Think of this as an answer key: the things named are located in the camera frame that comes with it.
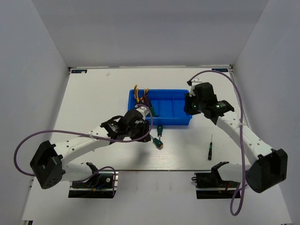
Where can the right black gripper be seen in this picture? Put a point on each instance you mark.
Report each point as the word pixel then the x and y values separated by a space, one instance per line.
pixel 188 109

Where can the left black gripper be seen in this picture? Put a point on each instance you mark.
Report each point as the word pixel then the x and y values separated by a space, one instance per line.
pixel 145 126

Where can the green hex key set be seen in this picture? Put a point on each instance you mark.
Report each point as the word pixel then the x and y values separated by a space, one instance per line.
pixel 151 107

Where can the yellow black needle-nose pliers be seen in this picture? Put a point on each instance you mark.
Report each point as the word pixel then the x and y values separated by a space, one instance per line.
pixel 143 97

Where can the green stubby phillips screwdriver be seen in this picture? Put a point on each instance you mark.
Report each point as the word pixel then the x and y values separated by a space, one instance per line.
pixel 157 142

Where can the yellow black combination pliers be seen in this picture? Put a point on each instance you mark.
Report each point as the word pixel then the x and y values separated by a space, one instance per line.
pixel 136 95

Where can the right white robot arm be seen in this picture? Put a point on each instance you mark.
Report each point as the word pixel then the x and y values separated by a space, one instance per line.
pixel 267 167

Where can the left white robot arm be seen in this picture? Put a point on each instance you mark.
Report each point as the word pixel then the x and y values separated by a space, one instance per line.
pixel 53 162

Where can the green stubby screwdriver near tray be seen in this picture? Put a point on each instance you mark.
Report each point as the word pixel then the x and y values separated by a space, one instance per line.
pixel 159 130

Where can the blue compartment tray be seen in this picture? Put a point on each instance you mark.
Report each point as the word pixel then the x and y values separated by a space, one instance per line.
pixel 168 106

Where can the right blue corner label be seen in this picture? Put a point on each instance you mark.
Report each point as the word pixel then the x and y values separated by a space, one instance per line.
pixel 223 70

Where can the blue corner label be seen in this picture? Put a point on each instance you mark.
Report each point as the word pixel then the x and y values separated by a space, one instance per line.
pixel 223 70
pixel 78 71

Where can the slim black green screwdriver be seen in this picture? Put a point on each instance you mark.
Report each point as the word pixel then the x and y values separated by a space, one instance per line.
pixel 210 149

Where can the left blue corner label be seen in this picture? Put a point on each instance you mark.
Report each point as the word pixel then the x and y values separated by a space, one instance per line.
pixel 78 71

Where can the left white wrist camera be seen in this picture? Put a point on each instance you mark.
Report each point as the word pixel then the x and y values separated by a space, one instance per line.
pixel 143 111

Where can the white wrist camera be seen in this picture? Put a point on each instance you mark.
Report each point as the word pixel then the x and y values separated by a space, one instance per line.
pixel 192 83
pixel 143 111

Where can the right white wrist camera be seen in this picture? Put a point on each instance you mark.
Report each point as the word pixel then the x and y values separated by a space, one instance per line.
pixel 192 83

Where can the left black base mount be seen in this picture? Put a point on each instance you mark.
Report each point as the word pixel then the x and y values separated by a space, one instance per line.
pixel 103 186

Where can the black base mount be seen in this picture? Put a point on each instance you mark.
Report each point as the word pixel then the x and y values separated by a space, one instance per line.
pixel 207 188
pixel 103 186

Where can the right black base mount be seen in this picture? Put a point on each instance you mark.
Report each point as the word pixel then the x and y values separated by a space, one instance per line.
pixel 207 188

